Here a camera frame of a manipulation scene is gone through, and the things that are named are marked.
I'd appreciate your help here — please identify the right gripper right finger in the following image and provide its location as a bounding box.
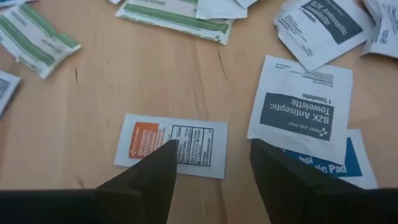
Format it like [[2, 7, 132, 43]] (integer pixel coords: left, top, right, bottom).
[[250, 139, 398, 224]]

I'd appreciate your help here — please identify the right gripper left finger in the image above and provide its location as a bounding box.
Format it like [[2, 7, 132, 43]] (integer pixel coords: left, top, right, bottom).
[[0, 139, 178, 224]]

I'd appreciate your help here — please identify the white orange ointment packet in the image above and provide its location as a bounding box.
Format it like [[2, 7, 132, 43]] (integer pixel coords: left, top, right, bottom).
[[113, 113, 228, 180]]

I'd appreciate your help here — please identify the white blue alcohol pad packet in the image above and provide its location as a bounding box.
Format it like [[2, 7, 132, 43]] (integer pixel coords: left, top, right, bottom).
[[360, 0, 398, 59], [281, 129, 379, 190], [0, 0, 38, 8]]

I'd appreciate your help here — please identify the white grey antiseptic towelette packet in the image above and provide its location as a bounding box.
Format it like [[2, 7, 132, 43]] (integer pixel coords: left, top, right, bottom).
[[273, 0, 376, 72], [246, 55, 354, 166]]

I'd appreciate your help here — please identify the white packet with boxed print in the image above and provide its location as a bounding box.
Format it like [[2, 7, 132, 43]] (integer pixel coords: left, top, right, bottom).
[[0, 70, 22, 118]]

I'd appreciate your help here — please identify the green striped bandage wrapper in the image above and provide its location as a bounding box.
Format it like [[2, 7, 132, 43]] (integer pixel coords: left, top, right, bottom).
[[0, 2, 82, 80], [114, 0, 234, 45]]

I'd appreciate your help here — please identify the plain white bandage wrapper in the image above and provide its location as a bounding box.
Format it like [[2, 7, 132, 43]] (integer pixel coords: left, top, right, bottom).
[[195, 0, 249, 20]]

